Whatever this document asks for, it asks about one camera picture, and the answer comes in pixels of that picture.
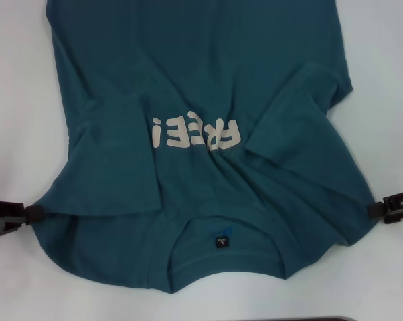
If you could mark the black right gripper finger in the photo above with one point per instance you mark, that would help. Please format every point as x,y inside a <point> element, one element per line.
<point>400,219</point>
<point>376,210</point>

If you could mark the teal t-shirt with beige print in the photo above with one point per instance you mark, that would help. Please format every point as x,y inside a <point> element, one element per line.
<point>188,67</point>

